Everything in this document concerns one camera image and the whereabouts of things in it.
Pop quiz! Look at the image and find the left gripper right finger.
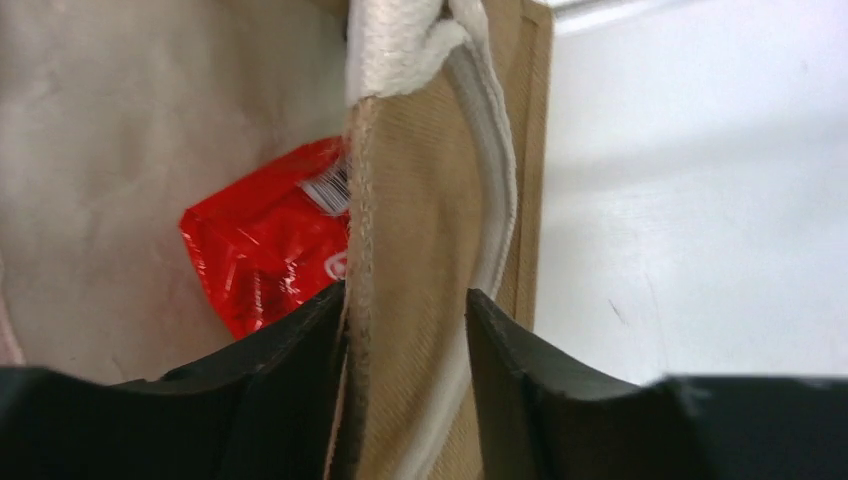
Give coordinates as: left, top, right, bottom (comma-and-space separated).
466, 289, 847, 479

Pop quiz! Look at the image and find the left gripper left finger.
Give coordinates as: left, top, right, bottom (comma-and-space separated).
1, 283, 344, 479

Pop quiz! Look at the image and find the red snack bag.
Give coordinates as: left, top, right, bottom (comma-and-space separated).
179, 137, 350, 339

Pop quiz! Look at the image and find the brown jute tote bag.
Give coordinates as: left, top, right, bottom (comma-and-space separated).
1, 1, 552, 479

